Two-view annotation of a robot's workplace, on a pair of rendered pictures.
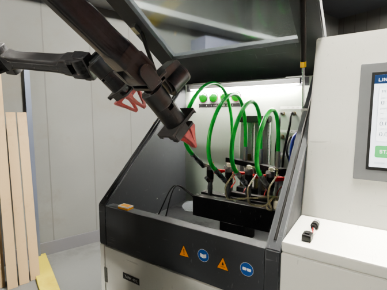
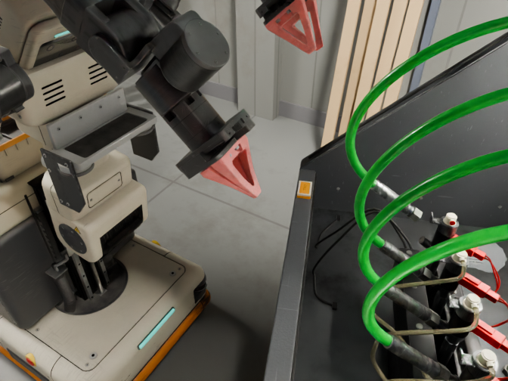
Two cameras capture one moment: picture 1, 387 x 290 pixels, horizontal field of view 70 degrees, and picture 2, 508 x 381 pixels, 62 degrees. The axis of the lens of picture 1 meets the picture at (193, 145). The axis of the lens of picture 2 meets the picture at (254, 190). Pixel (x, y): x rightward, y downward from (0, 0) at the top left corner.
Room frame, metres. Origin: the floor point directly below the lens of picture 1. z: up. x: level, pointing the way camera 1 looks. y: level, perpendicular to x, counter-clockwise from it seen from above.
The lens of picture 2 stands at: (0.59, -0.40, 1.56)
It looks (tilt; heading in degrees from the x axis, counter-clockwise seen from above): 39 degrees down; 68
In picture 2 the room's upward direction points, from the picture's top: straight up
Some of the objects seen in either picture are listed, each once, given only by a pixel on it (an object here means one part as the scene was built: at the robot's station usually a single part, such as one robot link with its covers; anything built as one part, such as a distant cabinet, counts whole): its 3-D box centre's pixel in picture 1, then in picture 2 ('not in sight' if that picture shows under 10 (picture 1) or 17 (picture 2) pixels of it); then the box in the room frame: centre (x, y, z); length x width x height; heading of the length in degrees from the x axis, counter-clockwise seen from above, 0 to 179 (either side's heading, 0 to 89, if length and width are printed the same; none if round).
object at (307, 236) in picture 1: (311, 229); not in sight; (0.70, -0.31, 0.99); 0.12 x 0.02 x 0.02; 145
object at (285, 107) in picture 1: (291, 136); not in sight; (1.15, -0.41, 1.20); 0.13 x 0.03 x 0.31; 57
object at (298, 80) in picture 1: (239, 84); not in sight; (1.29, -0.21, 1.43); 0.54 x 0.03 x 0.02; 57
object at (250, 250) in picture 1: (174, 244); (292, 290); (0.86, 0.06, 0.87); 0.62 x 0.04 x 0.16; 57
